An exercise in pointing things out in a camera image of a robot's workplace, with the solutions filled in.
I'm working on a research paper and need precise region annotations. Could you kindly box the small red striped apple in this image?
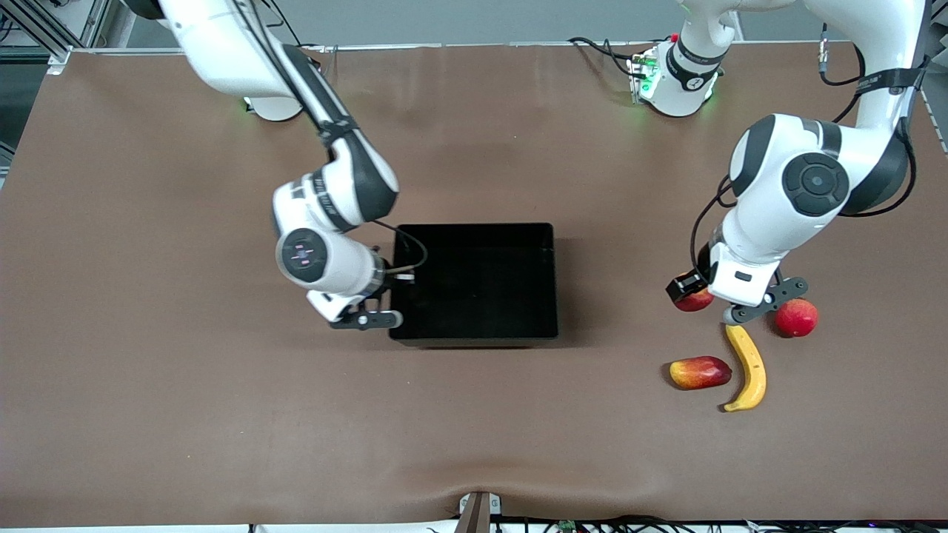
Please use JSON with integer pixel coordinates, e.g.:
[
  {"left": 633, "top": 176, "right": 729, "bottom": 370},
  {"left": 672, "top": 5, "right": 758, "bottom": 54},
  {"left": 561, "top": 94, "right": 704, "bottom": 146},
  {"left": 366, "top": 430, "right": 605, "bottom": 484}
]
[{"left": 674, "top": 287, "right": 716, "bottom": 312}]

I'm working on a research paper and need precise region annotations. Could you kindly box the yellow banana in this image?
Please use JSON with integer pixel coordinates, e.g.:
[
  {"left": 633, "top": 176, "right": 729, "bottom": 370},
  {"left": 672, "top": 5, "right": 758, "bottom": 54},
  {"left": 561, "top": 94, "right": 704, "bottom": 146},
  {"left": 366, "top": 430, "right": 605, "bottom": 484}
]
[{"left": 722, "top": 324, "right": 768, "bottom": 413}]

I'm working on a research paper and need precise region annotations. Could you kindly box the black plastic box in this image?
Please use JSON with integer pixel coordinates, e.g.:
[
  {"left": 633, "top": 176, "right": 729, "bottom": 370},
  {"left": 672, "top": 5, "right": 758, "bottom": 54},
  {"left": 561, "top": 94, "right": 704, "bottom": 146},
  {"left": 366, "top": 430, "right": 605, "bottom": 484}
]
[{"left": 388, "top": 222, "right": 560, "bottom": 349}]

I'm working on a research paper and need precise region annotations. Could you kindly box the red round pomegranate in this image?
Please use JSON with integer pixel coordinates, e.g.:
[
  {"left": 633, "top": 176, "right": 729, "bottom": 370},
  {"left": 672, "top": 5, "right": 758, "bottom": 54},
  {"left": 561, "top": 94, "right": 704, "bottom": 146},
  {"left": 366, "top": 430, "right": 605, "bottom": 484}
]
[{"left": 774, "top": 298, "right": 820, "bottom": 338}]

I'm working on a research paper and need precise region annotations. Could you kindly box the red yellow mango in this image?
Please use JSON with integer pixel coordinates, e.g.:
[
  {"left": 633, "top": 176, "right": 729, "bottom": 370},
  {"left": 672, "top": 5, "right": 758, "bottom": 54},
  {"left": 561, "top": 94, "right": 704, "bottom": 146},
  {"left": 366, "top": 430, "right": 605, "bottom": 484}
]
[{"left": 669, "top": 355, "right": 733, "bottom": 391}]

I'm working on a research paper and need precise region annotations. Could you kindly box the brown table mat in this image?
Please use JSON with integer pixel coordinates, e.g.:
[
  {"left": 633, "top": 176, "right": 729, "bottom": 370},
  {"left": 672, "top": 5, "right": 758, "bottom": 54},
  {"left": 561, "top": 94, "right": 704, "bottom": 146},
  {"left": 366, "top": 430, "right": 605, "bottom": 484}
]
[{"left": 0, "top": 44, "right": 948, "bottom": 528}]

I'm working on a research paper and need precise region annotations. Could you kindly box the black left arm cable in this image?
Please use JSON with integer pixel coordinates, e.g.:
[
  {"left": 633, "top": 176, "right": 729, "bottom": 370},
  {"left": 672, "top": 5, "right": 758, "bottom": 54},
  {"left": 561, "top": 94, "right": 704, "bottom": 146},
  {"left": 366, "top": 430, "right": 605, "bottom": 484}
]
[{"left": 690, "top": 22, "right": 919, "bottom": 276}]

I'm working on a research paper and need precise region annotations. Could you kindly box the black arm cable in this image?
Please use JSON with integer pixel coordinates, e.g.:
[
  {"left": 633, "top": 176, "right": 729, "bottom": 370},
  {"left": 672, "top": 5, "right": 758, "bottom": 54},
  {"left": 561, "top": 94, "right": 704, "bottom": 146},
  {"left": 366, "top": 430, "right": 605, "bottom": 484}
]
[
  {"left": 690, "top": 22, "right": 919, "bottom": 276},
  {"left": 226, "top": 0, "right": 428, "bottom": 284}
]

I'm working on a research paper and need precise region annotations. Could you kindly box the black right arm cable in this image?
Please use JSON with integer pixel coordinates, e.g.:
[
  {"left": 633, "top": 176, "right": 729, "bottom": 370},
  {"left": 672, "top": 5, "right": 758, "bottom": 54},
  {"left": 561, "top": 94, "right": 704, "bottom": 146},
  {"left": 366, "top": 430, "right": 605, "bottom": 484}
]
[{"left": 226, "top": 0, "right": 428, "bottom": 284}]

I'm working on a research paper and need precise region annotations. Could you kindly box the aluminium frame profile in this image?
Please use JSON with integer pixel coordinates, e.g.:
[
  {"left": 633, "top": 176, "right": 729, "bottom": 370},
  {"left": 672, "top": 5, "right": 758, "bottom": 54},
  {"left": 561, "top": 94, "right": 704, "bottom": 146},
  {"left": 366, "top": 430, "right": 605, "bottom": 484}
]
[{"left": 0, "top": 0, "right": 112, "bottom": 71}]

